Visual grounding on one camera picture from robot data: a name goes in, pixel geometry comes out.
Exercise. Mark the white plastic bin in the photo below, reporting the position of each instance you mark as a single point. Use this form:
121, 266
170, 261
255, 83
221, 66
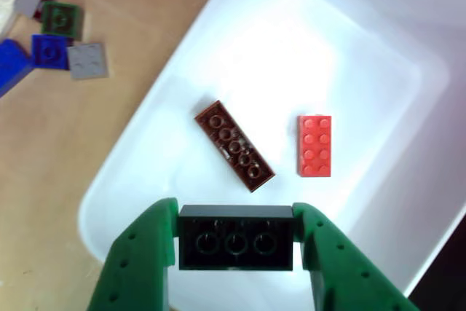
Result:
273, 52

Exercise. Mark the blue two-by-four lego brick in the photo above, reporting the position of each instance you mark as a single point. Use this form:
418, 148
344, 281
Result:
11, 67

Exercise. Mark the brown long lego brick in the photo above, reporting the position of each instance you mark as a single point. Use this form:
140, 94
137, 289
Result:
234, 145

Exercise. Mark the green square lego brick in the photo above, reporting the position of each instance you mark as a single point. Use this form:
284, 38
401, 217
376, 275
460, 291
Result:
62, 19

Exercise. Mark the blue small lego brick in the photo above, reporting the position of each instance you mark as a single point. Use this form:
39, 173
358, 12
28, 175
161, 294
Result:
49, 52

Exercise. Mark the dark green lego brick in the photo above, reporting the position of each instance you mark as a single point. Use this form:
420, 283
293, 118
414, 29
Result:
236, 242

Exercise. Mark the light grey square lego plate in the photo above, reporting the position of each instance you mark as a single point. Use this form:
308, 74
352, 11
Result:
87, 60

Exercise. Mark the red long lego brick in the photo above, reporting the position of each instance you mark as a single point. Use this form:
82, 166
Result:
315, 145

